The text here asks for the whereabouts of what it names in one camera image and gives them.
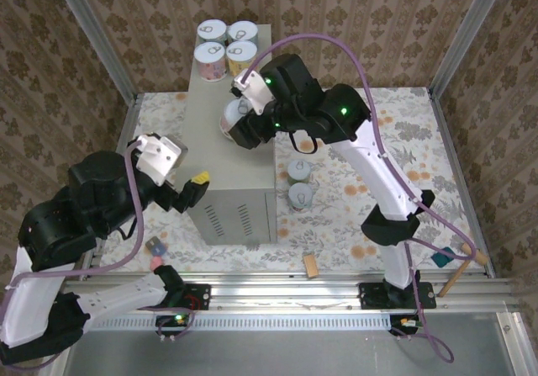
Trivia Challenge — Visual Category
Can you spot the white slotted cable duct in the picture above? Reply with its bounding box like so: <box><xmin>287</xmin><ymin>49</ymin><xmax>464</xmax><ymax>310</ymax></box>
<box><xmin>75</xmin><ymin>315</ymin><xmax>394</xmax><ymax>331</ymax></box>

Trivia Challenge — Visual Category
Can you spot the blue purple toy block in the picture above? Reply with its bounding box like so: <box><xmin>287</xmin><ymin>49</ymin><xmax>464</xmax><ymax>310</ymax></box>
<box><xmin>145</xmin><ymin>236</ymin><xmax>168</xmax><ymax>258</ymax></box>

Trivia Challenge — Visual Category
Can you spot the tin can white label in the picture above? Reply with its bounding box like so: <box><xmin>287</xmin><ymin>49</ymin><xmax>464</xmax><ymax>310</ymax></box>
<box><xmin>197</xmin><ymin>19</ymin><xmax>229</xmax><ymax>47</ymax></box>

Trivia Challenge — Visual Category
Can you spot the black electronics board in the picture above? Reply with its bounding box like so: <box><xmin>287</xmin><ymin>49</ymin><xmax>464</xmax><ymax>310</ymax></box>
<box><xmin>154</xmin><ymin>314</ymin><xmax>191</xmax><ymax>331</ymax></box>
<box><xmin>388</xmin><ymin>314</ymin><xmax>425</xmax><ymax>336</ymax></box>

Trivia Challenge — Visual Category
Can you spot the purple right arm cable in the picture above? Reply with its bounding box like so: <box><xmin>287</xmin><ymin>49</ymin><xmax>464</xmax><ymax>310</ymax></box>
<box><xmin>245</xmin><ymin>33</ymin><xmax>480</xmax><ymax>364</ymax></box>

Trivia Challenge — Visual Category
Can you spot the tin can pink purple label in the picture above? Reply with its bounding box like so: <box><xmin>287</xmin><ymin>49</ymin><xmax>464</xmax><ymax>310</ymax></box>
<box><xmin>193</xmin><ymin>41</ymin><xmax>229</xmax><ymax>83</ymax></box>

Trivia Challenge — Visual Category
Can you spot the tin can pale green label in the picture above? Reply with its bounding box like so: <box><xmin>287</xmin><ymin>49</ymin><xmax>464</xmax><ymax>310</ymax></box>
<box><xmin>287</xmin><ymin>159</ymin><xmax>313</xmax><ymax>186</ymax></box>

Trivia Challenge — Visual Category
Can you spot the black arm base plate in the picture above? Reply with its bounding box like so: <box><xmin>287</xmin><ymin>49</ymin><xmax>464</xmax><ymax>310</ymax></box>
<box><xmin>359</xmin><ymin>282</ymin><xmax>437</xmax><ymax>311</ymax></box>
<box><xmin>136</xmin><ymin>282</ymin><xmax>211</xmax><ymax>311</ymax></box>

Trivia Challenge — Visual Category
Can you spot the tin can light blue label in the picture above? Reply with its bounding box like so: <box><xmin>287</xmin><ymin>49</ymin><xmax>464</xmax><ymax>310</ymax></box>
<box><xmin>226</xmin><ymin>19</ymin><xmax>260</xmax><ymax>45</ymax></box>

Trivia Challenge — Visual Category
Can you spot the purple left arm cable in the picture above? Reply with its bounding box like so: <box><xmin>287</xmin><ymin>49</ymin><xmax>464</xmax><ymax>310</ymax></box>
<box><xmin>0</xmin><ymin>140</ymin><xmax>197</xmax><ymax>373</ymax></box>

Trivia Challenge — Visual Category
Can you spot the wooden mallet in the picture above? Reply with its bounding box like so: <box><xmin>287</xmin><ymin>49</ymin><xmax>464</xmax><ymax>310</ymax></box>
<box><xmin>436</xmin><ymin>242</ymin><xmax>492</xmax><ymax>299</ymax></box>

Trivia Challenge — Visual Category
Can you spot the floral table cover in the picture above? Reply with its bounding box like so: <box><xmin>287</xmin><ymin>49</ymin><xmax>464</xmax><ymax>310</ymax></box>
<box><xmin>103</xmin><ymin>87</ymin><xmax>472</xmax><ymax>274</ymax></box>

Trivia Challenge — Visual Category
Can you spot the tin can green brown label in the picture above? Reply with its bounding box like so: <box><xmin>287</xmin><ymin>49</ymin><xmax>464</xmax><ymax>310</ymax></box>
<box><xmin>288</xmin><ymin>182</ymin><xmax>316</xmax><ymax>214</ymax></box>

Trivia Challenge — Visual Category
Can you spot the tin can pink yellow label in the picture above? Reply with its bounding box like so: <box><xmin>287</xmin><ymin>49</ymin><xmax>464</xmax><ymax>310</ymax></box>
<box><xmin>219</xmin><ymin>97</ymin><xmax>256</xmax><ymax>142</ymax></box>

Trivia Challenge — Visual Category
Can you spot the small wooden block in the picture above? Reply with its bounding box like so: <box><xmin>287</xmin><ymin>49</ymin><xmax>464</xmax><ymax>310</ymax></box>
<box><xmin>302</xmin><ymin>253</ymin><xmax>320</xmax><ymax>279</ymax></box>

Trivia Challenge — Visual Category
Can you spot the teal block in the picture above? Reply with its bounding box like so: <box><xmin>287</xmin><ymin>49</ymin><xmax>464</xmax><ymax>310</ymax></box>
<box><xmin>430</xmin><ymin>247</ymin><xmax>457</xmax><ymax>267</ymax></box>

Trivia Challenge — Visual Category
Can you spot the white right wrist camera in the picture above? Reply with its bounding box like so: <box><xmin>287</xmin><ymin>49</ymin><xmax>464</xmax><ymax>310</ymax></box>
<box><xmin>232</xmin><ymin>67</ymin><xmax>277</xmax><ymax>115</ymax></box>

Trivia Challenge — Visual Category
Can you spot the grey metal cabinet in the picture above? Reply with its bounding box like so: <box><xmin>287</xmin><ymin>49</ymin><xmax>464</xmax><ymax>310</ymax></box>
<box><xmin>172</xmin><ymin>24</ymin><xmax>280</xmax><ymax>246</ymax></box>

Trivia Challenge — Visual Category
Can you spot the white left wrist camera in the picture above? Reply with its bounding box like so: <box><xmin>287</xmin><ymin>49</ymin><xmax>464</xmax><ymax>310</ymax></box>
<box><xmin>134</xmin><ymin>133</ymin><xmax>189</xmax><ymax>187</ymax></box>

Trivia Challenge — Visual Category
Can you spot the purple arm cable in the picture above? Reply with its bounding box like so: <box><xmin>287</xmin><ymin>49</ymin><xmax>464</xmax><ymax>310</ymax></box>
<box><xmin>245</xmin><ymin>33</ymin><xmax>480</xmax><ymax>364</ymax></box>
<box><xmin>0</xmin><ymin>140</ymin><xmax>197</xmax><ymax>373</ymax></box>

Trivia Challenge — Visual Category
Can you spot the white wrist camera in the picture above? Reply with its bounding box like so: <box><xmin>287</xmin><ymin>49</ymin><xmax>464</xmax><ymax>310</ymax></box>
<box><xmin>134</xmin><ymin>133</ymin><xmax>189</xmax><ymax>187</ymax></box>
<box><xmin>232</xmin><ymin>67</ymin><xmax>277</xmax><ymax>115</ymax></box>

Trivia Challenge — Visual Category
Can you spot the aluminium mounting rail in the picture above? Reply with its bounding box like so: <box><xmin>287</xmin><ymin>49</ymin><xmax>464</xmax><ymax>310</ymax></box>
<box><xmin>61</xmin><ymin>271</ymin><xmax>522</xmax><ymax>315</ymax></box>

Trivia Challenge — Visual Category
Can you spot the aluminium lower frame bar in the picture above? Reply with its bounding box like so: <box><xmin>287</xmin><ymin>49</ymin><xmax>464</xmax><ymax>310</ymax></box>
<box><xmin>495</xmin><ymin>311</ymin><xmax>531</xmax><ymax>376</ymax></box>

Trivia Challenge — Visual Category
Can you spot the aluminium frame post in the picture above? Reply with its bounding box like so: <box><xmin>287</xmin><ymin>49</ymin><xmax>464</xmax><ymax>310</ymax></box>
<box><xmin>46</xmin><ymin>0</ymin><xmax>140</xmax><ymax>104</ymax></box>
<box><xmin>429</xmin><ymin>0</ymin><xmax>513</xmax><ymax>99</ymax></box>

